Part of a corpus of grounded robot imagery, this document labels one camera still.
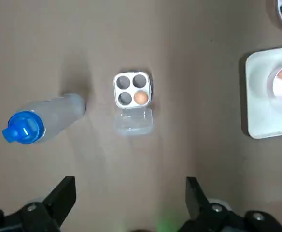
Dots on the white rectangular tray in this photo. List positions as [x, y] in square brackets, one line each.
[257, 116]

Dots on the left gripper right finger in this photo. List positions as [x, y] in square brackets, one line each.
[194, 203]

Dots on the clear bottle with blue cap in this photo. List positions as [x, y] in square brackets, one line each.
[54, 116]

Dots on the white egg holder clear lid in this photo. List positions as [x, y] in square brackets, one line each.
[131, 87]

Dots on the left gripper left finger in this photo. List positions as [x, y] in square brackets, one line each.
[46, 212]

